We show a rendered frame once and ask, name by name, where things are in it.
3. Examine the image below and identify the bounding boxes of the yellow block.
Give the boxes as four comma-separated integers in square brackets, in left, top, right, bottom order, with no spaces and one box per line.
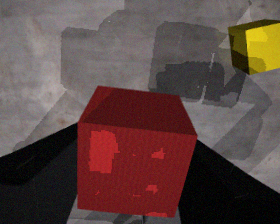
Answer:
[228,19,280,75]

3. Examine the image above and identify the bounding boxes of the red block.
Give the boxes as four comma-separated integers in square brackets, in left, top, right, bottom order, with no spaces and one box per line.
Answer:
[76,85,199,217]

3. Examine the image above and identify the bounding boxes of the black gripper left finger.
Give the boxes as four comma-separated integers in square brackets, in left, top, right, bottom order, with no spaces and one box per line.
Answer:
[0,123,77,224]

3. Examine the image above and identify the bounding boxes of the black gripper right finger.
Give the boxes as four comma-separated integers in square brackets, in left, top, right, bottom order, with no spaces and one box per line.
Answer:
[177,140,280,224]

